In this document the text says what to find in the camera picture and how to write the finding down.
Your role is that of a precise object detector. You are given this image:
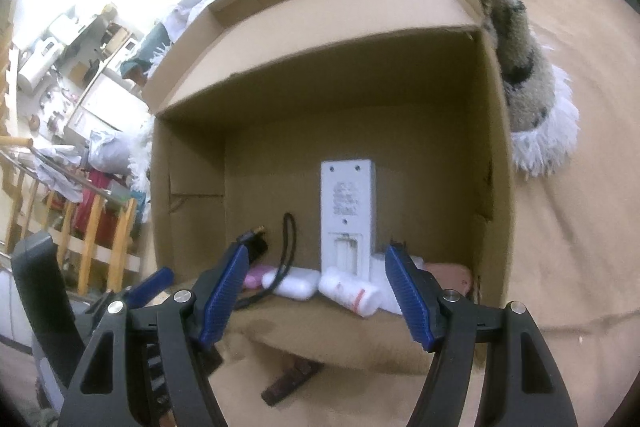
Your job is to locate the dark brown flat strip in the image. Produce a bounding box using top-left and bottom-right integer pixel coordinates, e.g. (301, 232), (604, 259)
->
(260, 357), (324, 407)

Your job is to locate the white earbuds case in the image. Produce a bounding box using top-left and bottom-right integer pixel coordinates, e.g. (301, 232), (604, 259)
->
(272, 267), (321, 301)

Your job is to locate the pink soft toy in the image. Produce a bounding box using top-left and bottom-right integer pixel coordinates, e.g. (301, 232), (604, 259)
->
(424, 262), (473, 296)

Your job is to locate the wooden chair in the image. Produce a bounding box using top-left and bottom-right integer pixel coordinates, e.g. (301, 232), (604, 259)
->
(1, 162), (140, 296)

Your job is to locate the black flashlight with strap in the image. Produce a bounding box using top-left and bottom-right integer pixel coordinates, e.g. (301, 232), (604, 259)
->
(234, 212), (297, 311)

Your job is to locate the white pill bottle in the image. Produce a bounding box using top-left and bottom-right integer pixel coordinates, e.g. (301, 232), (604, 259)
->
(318, 267), (383, 317)

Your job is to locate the pink small bottle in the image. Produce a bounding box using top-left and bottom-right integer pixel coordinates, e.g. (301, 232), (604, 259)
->
(243, 265), (277, 291)

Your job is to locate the shaggy black white rug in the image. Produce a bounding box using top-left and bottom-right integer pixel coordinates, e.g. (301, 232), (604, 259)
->
(480, 0), (579, 176)

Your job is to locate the teal cushion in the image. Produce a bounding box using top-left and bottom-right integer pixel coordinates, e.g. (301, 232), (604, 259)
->
(120, 23), (171, 86)

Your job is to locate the grey stuffed bag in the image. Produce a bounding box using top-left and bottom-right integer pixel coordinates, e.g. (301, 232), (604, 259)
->
(88, 131), (140, 176)

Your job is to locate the white remote control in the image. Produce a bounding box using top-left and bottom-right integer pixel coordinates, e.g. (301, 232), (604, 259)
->
(320, 159), (376, 281)

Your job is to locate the cardboard box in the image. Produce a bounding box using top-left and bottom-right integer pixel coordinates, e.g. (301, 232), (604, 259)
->
(141, 0), (516, 375)

